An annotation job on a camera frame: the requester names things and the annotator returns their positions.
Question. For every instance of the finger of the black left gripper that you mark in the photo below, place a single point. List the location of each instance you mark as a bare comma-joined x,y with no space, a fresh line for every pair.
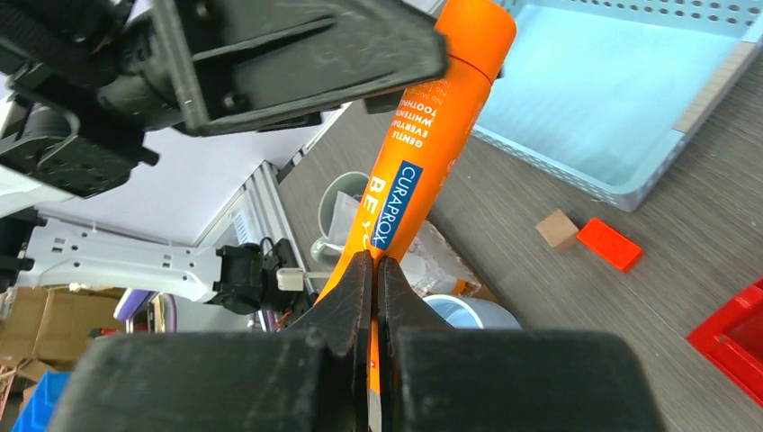
383,103
241,66

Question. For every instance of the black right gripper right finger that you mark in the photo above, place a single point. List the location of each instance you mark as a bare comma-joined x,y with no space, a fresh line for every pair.
435,377

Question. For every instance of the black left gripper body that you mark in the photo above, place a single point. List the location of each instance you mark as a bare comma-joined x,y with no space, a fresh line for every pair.
87,82

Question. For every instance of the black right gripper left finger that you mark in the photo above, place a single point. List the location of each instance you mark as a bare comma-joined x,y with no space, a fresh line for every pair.
308,377

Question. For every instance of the orange toothpaste tube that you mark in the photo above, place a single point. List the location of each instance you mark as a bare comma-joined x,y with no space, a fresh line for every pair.
427,134

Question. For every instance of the light blue mug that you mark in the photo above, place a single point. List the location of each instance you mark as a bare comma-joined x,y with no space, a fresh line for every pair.
470,313

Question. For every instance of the grey-green mug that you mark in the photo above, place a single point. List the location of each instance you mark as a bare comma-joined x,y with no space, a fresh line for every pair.
353,183

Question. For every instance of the clear textured acrylic holder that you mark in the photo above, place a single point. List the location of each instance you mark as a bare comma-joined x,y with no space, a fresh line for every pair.
432,266

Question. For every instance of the beige toothbrush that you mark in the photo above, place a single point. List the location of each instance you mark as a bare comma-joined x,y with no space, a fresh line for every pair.
293,279

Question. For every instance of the white toothpaste tube red cap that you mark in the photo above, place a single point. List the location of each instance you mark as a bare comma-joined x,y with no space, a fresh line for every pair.
343,216

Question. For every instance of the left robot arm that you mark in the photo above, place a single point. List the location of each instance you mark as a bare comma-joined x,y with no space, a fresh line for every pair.
37,251

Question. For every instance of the small wooden cube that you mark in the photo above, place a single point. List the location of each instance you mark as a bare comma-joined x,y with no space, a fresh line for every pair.
558,230

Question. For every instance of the light blue perforated basket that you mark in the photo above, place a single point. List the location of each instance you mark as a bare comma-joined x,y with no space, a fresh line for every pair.
604,95

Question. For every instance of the orange block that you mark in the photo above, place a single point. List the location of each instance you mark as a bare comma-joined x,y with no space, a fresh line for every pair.
609,244

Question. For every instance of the red plastic bin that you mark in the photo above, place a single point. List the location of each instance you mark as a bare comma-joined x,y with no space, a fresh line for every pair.
731,339

